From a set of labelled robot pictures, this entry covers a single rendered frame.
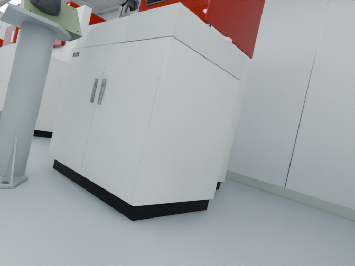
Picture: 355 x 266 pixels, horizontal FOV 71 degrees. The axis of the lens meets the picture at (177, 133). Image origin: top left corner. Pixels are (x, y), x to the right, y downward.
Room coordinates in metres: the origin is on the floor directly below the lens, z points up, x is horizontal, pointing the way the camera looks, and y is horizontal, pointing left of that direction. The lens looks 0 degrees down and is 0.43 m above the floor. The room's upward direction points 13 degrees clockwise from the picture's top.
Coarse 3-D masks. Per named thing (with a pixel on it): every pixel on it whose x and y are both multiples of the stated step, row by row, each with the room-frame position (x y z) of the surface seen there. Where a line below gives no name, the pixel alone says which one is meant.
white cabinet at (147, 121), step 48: (96, 48) 1.46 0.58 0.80; (144, 48) 1.16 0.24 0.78; (96, 96) 1.38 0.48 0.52; (144, 96) 1.10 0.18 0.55; (192, 96) 1.21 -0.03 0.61; (96, 144) 1.30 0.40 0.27; (144, 144) 1.06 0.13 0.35; (192, 144) 1.27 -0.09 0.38; (96, 192) 1.31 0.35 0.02; (144, 192) 1.08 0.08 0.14; (192, 192) 1.34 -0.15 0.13
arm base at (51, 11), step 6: (30, 0) 1.25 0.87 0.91; (36, 0) 1.25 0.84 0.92; (42, 0) 1.24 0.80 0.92; (48, 0) 1.25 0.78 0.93; (54, 0) 1.26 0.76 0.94; (60, 0) 1.29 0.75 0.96; (36, 6) 1.25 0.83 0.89; (42, 6) 1.25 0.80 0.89; (48, 6) 1.26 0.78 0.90; (54, 6) 1.28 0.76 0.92; (60, 6) 1.32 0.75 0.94; (48, 12) 1.28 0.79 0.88; (54, 12) 1.30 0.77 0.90
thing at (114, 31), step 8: (128, 16) 1.29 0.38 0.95; (96, 24) 1.51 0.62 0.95; (104, 24) 1.44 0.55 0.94; (112, 24) 1.38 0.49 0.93; (120, 24) 1.33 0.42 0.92; (88, 32) 1.56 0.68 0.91; (96, 32) 1.49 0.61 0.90; (104, 32) 1.43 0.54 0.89; (112, 32) 1.37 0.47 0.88; (120, 32) 1.32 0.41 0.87; (80, 40) 1.62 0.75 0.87; (88, 40) 1.54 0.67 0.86; (96, 40) 1.48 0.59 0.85; (104, 40) 1.42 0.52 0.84; (112, 40) 1.36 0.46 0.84; (120, 40) 1.30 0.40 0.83
